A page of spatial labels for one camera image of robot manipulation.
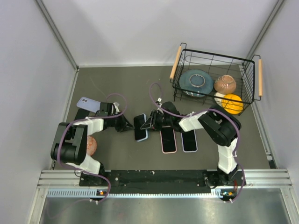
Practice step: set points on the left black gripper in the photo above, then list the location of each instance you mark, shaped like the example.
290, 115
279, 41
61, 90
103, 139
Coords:
124, 124

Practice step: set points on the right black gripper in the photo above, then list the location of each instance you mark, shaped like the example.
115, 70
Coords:
147, 124

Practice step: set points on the light blue phone case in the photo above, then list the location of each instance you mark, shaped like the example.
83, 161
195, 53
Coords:
146, 137

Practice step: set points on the dark blue phone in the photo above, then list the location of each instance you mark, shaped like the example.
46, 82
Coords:
168, 140

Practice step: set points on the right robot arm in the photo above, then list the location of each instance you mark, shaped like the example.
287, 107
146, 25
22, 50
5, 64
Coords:
223, 129

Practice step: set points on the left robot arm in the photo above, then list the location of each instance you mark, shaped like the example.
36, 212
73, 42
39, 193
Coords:
70, 142

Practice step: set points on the red patterned bowl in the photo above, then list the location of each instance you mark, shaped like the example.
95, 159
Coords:
91, 145

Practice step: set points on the blue ceramic plate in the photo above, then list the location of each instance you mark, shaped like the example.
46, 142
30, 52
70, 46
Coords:
196, 83

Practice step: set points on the white small dish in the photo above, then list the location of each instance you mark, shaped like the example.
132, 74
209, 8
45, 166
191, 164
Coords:
218, 97

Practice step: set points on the yellow bowl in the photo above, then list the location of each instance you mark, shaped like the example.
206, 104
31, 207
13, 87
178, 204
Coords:
232, 104

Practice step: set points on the brown ceramic bowl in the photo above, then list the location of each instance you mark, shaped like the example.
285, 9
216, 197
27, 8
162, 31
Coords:
225, 84

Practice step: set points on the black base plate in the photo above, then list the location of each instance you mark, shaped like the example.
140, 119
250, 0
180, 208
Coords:
169, 181

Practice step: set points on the black wire basket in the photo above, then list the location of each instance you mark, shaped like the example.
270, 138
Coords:
248, 73

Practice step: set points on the white slotted cable duct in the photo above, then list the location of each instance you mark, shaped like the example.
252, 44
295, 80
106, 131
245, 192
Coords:
97, 193

